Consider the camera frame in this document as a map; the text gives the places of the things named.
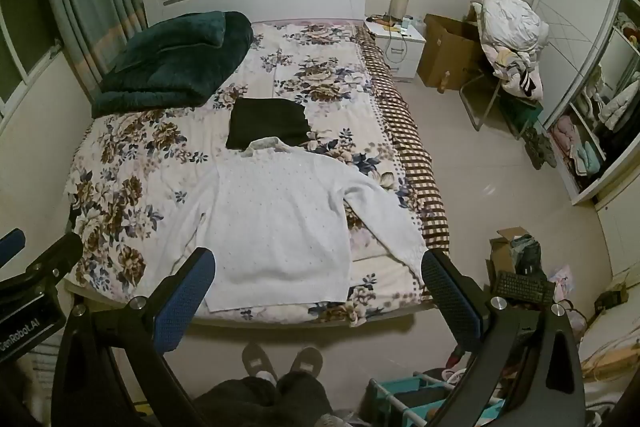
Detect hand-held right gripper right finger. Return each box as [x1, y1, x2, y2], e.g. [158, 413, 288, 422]
[421, 249, 587, 427]

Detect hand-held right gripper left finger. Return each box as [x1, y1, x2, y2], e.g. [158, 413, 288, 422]
[50, 247, 217, 427]

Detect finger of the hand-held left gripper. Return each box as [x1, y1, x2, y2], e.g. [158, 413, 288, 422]
[0, 229, 27, 264]
[0, 233, 84, 304]

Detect white knitted sweater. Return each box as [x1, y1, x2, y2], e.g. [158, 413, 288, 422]
[145, 137, 430, 314]

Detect pile of white clothes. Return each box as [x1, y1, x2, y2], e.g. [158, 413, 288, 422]
[470, 0, 550, 101]

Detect white radiator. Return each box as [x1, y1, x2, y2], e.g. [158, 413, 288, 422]
[29, 341, 62, 427]

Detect small open cardboard box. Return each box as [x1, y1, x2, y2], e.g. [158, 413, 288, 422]
[487, 227, 547, 284]

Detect black keyboard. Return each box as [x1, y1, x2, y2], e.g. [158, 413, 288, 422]
[492, 270, 556, 306]

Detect grey slipper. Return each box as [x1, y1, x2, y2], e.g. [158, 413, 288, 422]
[289, 346, 324, 381]
[242, 342, 279, 384]

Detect teal storage rack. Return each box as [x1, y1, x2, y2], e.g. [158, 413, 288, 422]
[366, 371, 507, 427]

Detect floral bedsheet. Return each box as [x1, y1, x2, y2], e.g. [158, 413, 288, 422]
[64, 19, 451, 327]

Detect person's legs in dark trousers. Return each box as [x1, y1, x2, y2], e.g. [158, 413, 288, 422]
[192, 371, 335, 427]

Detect brown checked blanket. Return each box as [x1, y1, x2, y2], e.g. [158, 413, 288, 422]
[356, 27, 451, 253]

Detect pair of green slippers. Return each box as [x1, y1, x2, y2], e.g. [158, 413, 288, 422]
[522, 126, 557, 170]

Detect window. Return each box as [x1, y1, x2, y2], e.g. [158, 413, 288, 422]
[0, 0, 67, 118]

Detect black folded cloth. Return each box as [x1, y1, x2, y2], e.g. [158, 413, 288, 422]
[225, 98, 312, 152]

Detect metal folding chair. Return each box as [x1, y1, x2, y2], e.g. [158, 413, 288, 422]
[459, 71, 545, 138]

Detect dark green blanket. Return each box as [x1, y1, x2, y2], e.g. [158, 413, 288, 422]
[91, 10, 254, 118]

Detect large cardboard box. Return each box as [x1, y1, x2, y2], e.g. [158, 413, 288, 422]
[417, 13, 485, 92]

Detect white nightstand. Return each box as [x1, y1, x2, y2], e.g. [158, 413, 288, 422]
[366, 19, 427, 83]

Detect white wardrobe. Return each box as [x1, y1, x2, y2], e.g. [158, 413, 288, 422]
[529, 0, 640, 208]

